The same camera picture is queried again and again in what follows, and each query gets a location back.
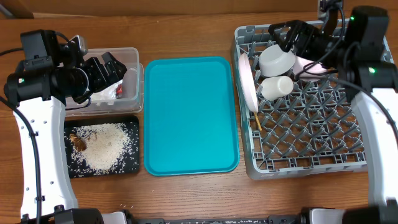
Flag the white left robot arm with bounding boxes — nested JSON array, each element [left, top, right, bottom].
[[1, 30, 134, 223]]

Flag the cream white cup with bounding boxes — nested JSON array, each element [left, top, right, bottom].
[[261, 76, 294, 101]]

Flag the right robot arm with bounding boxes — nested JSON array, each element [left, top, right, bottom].
[[268, 1, 397, 223]]

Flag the pink plate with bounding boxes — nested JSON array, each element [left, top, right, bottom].
[[238, 53, 258, 113]]

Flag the wooden chopstick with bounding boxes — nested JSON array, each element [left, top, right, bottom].
[[253, 112, 262, 131]]

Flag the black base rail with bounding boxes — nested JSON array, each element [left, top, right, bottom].
[[99, 207, 354, 224]]

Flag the red snack wrapper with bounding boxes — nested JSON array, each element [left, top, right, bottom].
[[116, 85, 123, 96]]

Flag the brown food scrap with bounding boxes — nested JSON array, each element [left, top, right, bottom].
[[69, 134, 86, 152]]

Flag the white napkin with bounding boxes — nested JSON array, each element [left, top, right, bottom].
[[91, 80, 123, 101]]

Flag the grey small bowl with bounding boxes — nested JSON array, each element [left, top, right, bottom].
[[259, 44, 296, 77]]

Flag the teal plastic tray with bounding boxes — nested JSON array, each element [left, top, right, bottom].
[[144, 56, 240, 176]]

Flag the grey dishwasher rack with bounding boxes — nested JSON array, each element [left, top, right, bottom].
[[231, 20, 398, 181]]

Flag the black plastic tray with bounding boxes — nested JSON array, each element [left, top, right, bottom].
[[63, 114, 141, 179]]

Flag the clear plastic bin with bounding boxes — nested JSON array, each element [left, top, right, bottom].
[[66, 47, 144, 117]]

